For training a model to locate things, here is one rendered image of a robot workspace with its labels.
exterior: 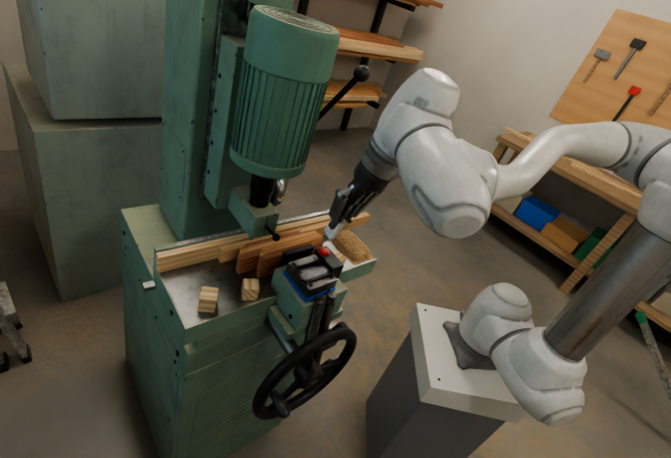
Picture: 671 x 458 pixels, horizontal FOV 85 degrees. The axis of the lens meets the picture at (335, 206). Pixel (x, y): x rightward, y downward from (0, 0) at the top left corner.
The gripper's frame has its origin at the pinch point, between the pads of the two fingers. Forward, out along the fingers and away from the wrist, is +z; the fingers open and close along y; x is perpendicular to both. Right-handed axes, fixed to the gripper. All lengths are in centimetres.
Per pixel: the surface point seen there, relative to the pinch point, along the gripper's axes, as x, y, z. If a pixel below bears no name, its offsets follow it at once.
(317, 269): 5.0, 3.3, 10.2
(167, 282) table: -9.1, 32.0, 24.5
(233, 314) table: 4.5, 21.8, 21.9
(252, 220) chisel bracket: -12.1, 13.4, 9.2
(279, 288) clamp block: 3.4, 10.0, 18.6
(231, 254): -11.3, 15.6, 22.8
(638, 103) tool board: -28, -319, -25
